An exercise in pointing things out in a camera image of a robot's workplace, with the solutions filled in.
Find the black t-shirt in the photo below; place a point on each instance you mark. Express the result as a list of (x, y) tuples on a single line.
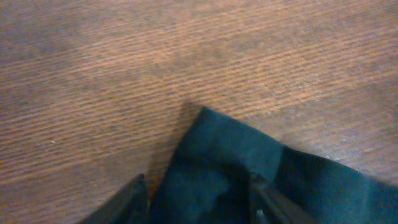
[(207, 180)]

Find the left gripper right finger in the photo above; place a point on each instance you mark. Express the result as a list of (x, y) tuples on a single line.
[(269, 206)]

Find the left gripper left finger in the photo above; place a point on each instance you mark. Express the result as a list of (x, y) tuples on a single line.
[(127, 206)]

